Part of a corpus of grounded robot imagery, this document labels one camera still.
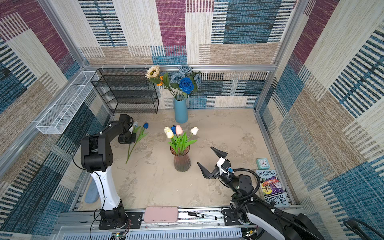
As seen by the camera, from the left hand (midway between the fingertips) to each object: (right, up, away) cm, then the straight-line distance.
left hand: (129, 139), depth 102 cm
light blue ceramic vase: (+34, +19, +3) cm, 39 cm away
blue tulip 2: (+7, +3, +3) cm, 8 cm away
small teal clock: (+84, -13, -12) cm, 86 cm away
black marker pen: (+48, -35, -28) cm, 66 cm away
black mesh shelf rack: (-5, +34, +7) cm, 36 cm away
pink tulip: (+36, +2, -29) cm, 46 cm away
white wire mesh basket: (-21, +13, -30) cm, 39 cm away
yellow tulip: (+32, +6, -34) cm, 47 cm away
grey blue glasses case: (-10, -26, -22) cm, 36 cm away
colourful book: (+84, -24, -21) cm, 90 cm away
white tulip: (+43, +7, -24) cm, 50 cm away
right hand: (+48, -4, -32) cm, 58 cm away
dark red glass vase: (+36, -13, -9) cm, 39 cm away
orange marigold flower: (+24, +35, -12) cm, 44 cm away
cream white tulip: (+30, +8, -32) cm, 44 cm away
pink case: (+26, -35, -26) cm, 51 cm away
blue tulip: (+33, +8, -29) cm, 45 cm away
